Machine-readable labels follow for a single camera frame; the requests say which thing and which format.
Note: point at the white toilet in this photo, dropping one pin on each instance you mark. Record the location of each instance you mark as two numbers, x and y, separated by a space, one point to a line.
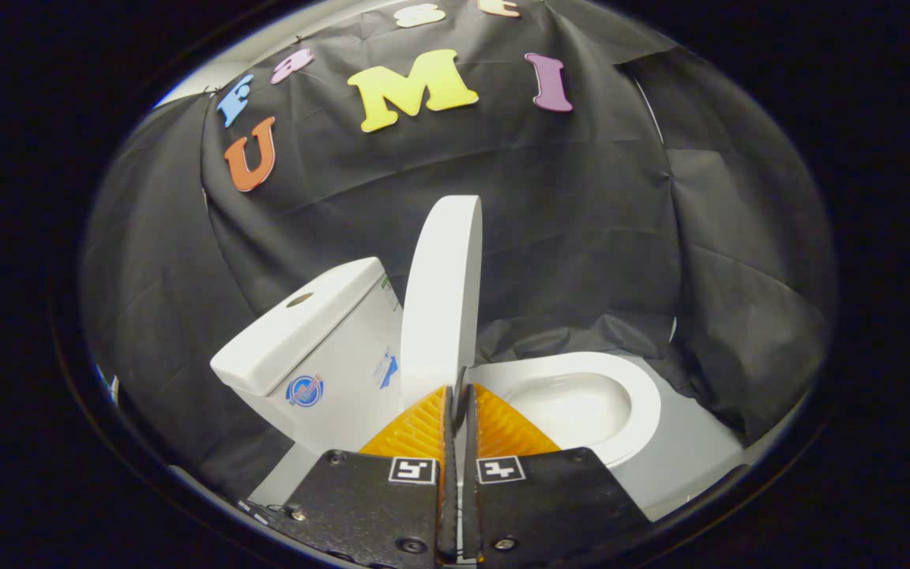
321 348

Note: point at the white toilet lid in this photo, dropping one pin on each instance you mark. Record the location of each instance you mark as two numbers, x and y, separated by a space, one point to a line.
443 300

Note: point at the black backdrop cloth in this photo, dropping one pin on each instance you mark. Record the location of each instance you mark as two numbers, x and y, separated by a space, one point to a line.
581 205

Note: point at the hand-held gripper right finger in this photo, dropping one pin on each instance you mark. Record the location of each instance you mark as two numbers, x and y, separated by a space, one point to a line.
471 506

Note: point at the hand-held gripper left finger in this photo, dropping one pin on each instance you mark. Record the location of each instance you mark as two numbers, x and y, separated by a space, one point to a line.
448 506

